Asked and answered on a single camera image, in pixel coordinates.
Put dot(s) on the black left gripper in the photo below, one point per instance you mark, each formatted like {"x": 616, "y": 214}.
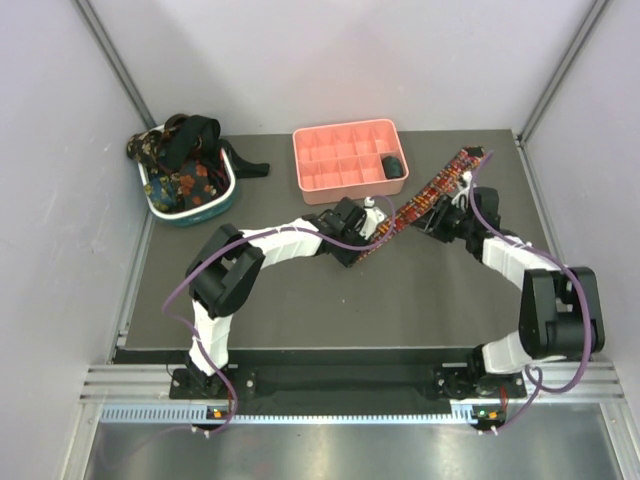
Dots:
{"x": 349, "y": 258}

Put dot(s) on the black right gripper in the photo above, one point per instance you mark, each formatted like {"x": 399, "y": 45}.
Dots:
{"x": 432, "y": 222}

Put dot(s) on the red multicolour checked tie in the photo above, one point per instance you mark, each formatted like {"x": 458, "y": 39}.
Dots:
{"x": 444, "y": 183}

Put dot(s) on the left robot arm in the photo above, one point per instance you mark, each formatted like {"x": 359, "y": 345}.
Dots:
{"x": 223, "y": 287}

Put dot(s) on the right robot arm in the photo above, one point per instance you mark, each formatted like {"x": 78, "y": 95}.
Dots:
{"x": 560, "y": 316}

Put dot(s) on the pink compartment tray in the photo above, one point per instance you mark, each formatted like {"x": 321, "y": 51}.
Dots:
{"x": 344, "y": 160}

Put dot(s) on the rolled dark leaf-pattern tie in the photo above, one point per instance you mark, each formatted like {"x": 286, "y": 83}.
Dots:
{"x": 392, "y": 167}

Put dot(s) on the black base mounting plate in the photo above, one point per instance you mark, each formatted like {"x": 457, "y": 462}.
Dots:
{"x": 438, "y": 371}

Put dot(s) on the black tie with orange flowers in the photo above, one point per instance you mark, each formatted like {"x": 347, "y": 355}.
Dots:
{"x": 195, "y": 186}

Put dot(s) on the teal perforated plastic basket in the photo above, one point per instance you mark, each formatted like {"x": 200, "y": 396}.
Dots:
{"x": 196, "y": 215}

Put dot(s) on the plain black tie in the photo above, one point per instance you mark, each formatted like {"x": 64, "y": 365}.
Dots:
{"x": 197, "y": 137}

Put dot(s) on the blue tie with yellow flowers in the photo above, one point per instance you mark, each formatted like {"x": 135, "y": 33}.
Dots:
{"x": 164, "y": 194}

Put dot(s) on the dark tie with beige flowers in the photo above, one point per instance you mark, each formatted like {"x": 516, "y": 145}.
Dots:
{"x": 148, "y": 148}

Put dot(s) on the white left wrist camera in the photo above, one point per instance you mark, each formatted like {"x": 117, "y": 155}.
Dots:
{"x": 374, "y": 217}

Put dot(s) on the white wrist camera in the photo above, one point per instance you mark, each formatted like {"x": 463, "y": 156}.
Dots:
{"x": 462, "y": 187}
{"x": 374, "y": 217}

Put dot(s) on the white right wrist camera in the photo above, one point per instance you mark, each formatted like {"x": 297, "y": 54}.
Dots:
{"x": 462, "y": 187}

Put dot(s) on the aluminium frame rail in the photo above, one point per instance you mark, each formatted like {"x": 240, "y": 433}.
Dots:
{"x": 141, "y": 394}

